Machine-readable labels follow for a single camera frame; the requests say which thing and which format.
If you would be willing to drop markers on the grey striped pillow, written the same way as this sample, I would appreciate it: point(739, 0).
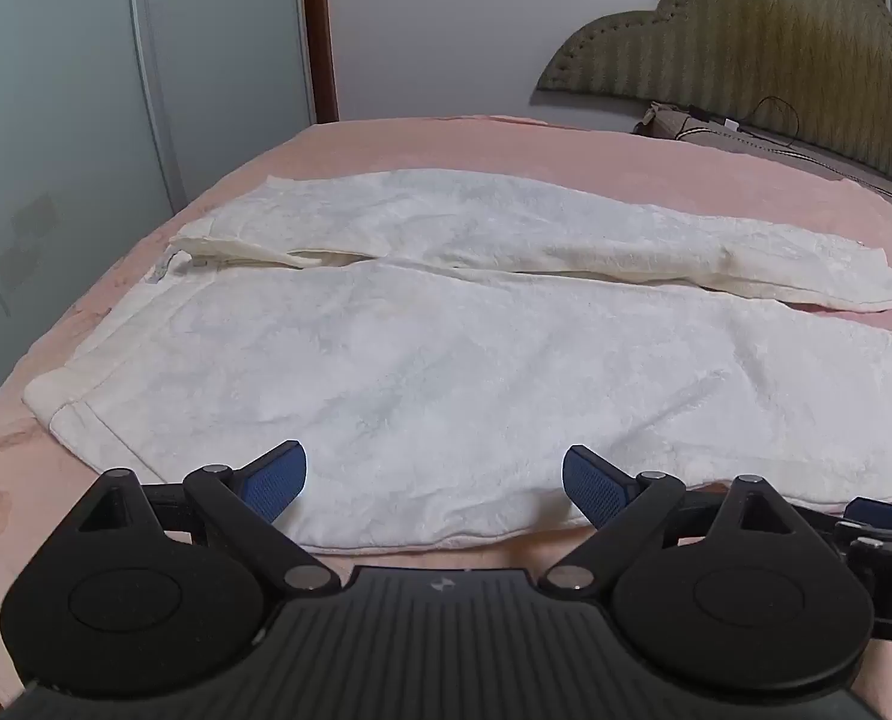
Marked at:
point(829, 159)

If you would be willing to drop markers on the white pants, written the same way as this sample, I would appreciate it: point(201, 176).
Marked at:
point(416, 360)

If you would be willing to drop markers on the olive upholstered headboard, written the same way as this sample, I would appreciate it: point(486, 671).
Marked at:
point(753, 52)

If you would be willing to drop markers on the frosted glass door wardrobe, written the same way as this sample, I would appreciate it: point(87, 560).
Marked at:
point(63, 127)

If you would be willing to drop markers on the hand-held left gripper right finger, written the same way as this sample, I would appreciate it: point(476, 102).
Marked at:
point(592, 481)

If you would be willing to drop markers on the pink bed blanket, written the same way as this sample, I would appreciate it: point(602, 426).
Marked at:
point(566, 150)

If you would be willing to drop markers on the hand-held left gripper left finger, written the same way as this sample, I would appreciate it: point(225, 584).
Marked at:
point(279, 474)

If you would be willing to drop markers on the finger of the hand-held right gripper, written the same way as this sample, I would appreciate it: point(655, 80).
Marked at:
point(885, 510)

